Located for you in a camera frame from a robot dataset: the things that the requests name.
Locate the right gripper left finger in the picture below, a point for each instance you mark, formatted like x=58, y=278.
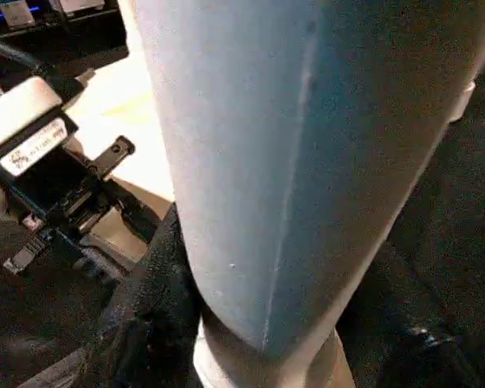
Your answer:
x=153, y=323

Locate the white plastic table top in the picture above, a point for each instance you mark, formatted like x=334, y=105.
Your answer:
x=121, y=101

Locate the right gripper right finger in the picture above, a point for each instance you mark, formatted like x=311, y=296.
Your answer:
x=448, y=359

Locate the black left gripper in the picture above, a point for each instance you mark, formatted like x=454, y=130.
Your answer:
x=60, y=202

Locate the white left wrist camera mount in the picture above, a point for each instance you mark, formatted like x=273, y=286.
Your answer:
x=20, y=117

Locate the grey device with lights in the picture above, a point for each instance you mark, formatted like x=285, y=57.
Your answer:
x=44, y=16

